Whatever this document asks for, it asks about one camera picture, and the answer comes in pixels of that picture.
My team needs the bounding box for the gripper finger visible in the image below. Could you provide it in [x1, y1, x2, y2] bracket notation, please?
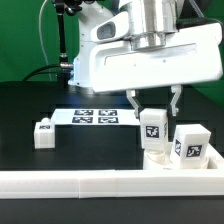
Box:
[170, 85, 182, 116]
[126, 90, 141, 118]

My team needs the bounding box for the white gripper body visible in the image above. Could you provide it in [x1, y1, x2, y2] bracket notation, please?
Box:
[89, 12, 223, 92]

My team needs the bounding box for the white round stool seat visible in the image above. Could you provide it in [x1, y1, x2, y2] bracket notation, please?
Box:
[143, 142, 209, 170]

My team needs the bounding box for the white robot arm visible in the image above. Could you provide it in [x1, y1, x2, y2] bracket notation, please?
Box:
[52, 0, 223, 115]

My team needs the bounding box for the white marker sheet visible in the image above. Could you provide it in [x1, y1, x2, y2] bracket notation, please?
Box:
[51, 109, 140, 126]

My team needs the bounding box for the white L-shaped fence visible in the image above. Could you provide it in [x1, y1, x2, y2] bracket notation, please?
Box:
[0, 147, 224, 199]

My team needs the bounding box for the black cable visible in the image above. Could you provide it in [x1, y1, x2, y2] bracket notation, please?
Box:
[22, 64, 74, 82]

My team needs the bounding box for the grey cable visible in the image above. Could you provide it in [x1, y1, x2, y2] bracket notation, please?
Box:
[37, 0, 53, 82]

